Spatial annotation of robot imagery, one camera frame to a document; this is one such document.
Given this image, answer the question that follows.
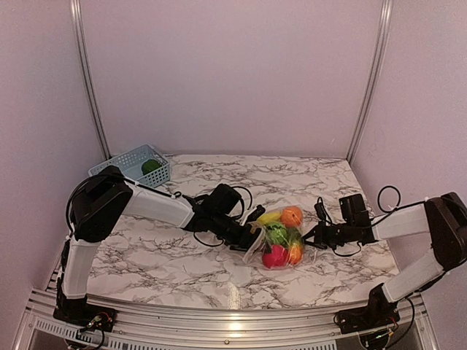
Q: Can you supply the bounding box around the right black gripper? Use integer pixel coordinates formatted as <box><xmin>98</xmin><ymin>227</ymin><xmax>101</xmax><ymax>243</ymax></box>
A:
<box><xmin>300</xmin><ymin>220</ymin><xmax>354</xmax><ymax>250</ymax></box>

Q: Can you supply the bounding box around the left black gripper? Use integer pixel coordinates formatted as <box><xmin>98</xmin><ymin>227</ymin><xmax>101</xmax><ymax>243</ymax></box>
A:
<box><xmin>211</xmin><ymin>212</ymin><xmax>273</xmax><ymax>254</ymax></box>

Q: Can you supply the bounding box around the fake orange fruit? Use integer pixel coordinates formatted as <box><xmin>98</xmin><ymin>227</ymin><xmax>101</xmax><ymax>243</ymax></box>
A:
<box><xmin>280</xmin><ymin>206</ymin><xmax>303</xmax><ymax>228</ymax></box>

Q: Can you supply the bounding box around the fake orange carrot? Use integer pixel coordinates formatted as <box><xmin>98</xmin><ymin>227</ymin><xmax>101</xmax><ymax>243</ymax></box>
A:
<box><xmin>287</xmin><ymin>236</ymin><xmax>304</xmax><ymax>265</ymax></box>

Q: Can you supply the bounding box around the fake green lettuce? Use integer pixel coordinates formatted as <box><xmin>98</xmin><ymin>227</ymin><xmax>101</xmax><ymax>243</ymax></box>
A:
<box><xmin>264</xmin><ymin>222</ymin><xmax>288</xmax><ymax>246</ymax></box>

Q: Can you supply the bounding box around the clear zip top bag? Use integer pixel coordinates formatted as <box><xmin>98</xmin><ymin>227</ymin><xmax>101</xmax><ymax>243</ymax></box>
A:
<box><xmin>242</xmin><ymin>206</ymin><xmax>306</xmax><ymax>270</ymax></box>

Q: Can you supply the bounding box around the fake yellow banana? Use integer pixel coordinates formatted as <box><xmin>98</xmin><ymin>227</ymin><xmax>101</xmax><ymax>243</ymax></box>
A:
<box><xmin>257</xmin><ymin>211</ymin><xmax>282</xmax><ymax>225</ymax></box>

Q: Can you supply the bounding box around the fake red food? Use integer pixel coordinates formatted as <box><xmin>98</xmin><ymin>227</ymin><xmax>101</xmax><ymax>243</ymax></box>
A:
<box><xmin>262</xmin><ymin>244</ymin><xmax>288</xmax><ymax>269</ymax></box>

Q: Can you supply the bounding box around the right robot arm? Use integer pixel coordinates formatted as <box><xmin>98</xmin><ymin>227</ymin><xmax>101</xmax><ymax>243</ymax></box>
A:
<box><xmin>303</xmin><ymin>192</ymin><xmax>466</xmax><ymax>327</ymax></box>

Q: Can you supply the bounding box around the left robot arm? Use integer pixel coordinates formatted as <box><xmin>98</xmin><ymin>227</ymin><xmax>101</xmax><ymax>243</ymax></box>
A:
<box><xmin>57</xmin><ymin>166</ymin><xmax>266</xmax><ymax>324</ymax></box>

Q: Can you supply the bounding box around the blue plastic basket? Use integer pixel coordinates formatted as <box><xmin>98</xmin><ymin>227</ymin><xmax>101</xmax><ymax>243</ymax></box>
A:
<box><xmin>88</xmin><ymin>144</ymin><xmax>171</xmax><ymax>188</ymax></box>

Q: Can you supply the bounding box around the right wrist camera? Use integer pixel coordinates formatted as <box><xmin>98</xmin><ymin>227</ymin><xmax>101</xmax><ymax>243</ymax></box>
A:
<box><xmin>314</xmin><ymin>197</ymin><xmax>328</xmax><ymax>222</ymax></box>

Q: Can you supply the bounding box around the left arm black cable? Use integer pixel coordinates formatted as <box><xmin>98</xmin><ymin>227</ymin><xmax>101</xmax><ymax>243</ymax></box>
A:
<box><xmin>174</xmin><ymin>185</ymin><xmax>255</xmax><ymax>249</ymax></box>

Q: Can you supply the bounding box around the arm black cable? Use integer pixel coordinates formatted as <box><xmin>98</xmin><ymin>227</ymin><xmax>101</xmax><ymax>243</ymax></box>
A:
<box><xmin>174</xmin><ymin>185</ymin><xmax>255</xmax><ymax>249</ymax></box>
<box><xmin>333</xmin><ymin>185</ymin><xmax>404</xmax><ymax>256</ymax></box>

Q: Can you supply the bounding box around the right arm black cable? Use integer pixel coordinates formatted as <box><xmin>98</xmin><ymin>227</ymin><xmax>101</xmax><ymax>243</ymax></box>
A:
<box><xmin>333</xmin><ymin>185</ymin><xmax>404</xmax><ymax>256</ymax></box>

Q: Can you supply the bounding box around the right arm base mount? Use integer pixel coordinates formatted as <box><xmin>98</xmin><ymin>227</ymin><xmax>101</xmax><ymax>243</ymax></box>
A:
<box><xmin>334</xmin><ymin>306</ymin><xmax>401</xmax><ymax>334</ymax></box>

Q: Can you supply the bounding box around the aluminium front frame rail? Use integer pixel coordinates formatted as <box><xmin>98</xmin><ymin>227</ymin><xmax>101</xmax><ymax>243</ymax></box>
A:
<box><xmin>12</xmin><ymin>289</ymin><xmax>439</xmax><ymax>349</ymax></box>

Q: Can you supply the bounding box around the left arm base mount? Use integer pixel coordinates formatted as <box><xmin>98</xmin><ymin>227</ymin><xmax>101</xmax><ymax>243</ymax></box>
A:
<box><xmin>53</xmin><ymin>303</ymin><xmax>117</xmax><ymax>332</ymax></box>

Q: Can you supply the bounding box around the right aluminium corner post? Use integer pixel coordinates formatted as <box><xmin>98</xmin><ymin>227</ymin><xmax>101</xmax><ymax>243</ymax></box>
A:
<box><xmin>346</xmin><ymin>0</ymin><xmax>394</xmax><ymax>164</ymax></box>

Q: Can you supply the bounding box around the aluminium corner post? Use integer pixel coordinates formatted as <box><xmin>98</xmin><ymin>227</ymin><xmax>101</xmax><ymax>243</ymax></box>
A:
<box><xmin>346</xmin><ymin>0</ymin><xmax>394</xmax><ymax>164</ymax></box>
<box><xmin>70</xmin><ymin>0</ymin><xmax>111</xmax><ymax>160</ymax></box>

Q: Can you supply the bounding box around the left aluminium corner post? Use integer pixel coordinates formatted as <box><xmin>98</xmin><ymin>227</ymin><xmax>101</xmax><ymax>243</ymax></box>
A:
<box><xmin>70</xmin><ymin>0</ymin><xmax>111</xmax><ymax>160</ymax></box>

